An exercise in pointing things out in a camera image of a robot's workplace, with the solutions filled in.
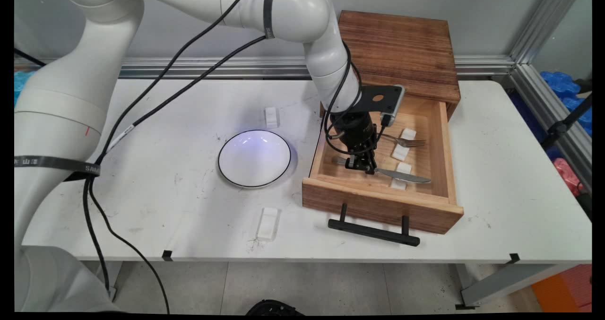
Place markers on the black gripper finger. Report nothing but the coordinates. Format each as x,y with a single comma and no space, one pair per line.
353,161
369,161

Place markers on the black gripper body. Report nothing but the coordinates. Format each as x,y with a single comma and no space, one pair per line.
357,133

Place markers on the steel table knife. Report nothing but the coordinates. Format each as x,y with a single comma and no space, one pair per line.
406,177

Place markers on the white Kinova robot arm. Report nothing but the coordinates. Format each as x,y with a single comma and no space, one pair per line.
94,50

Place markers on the white ceramic cutlery rest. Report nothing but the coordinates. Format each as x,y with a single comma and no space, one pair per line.
268,223
401,153
404,168
271,117

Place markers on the light wooden drawer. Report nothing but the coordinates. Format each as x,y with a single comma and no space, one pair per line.
378,206

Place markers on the steel fork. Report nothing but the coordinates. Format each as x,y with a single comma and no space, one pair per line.
416,143

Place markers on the dark wooden drawer cabinet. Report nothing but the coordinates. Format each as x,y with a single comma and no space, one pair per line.
406,50

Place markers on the white plate black rim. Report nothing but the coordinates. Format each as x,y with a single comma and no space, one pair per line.
255,159

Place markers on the black round floor object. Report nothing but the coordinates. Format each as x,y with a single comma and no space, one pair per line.
274,308

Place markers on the black tape marker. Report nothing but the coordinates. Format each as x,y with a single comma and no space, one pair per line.
167,255
514,258

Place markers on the grey table leg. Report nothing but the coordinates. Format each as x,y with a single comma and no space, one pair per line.
505,282

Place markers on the black tripod pole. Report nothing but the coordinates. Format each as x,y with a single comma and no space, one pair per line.
560,128

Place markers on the pink plastic bag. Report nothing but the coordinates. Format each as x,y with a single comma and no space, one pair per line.
565,173

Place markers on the blue bubble wrap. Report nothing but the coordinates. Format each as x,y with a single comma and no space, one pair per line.
21,86
560,83

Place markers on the orange box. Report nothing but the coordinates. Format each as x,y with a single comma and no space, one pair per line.
562,291

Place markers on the white table leg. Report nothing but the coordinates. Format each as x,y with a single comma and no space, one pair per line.
116,272

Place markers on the grey wrist camera black bracket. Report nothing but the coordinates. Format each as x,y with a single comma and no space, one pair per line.
394,102

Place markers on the long aluminium frame rail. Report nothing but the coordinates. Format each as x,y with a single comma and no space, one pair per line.
212,67

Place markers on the short aluminium frame rail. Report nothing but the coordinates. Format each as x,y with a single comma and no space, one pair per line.
534,86

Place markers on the aluminium frame post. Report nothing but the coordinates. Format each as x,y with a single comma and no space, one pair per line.
543,27

